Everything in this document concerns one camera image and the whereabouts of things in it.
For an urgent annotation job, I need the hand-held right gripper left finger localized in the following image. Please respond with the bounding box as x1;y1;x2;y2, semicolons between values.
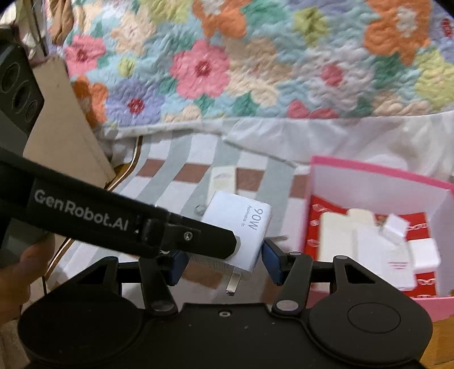
74;250;190;316

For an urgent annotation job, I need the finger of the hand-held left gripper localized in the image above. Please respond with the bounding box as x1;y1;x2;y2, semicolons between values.
140;212;238;260

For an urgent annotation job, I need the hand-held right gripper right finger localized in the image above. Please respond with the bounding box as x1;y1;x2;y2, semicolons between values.
262;239;377;315

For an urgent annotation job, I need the large white wall charger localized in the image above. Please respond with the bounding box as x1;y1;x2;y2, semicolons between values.
190;190;274;296

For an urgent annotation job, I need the white power bank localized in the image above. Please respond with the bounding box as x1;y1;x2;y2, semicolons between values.
356;227;417;290

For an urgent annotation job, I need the pink cardboard box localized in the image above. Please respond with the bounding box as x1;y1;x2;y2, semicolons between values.
300;155;454;322

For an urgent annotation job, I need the white plug adapter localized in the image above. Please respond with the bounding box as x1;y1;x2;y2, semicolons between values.
408;238;442;272

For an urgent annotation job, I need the person's left hand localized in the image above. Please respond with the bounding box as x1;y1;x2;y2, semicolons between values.
0;235;56;322

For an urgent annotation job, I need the gold metal rim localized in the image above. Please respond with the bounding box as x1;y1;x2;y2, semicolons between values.
46;135;143;284

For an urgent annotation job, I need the cream case with print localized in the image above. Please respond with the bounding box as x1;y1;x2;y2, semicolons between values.
207;165;237;199

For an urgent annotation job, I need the beige cardboard board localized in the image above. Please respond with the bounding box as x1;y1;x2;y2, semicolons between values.
23;56;117;188

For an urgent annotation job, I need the small white cube charger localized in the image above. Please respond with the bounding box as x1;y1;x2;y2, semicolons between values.
379;213;407;245

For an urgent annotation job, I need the white bed sheet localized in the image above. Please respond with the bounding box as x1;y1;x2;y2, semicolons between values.
106;110;454;181

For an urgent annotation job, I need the floral quilt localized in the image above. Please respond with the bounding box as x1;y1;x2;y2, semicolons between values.
66;0;454;132

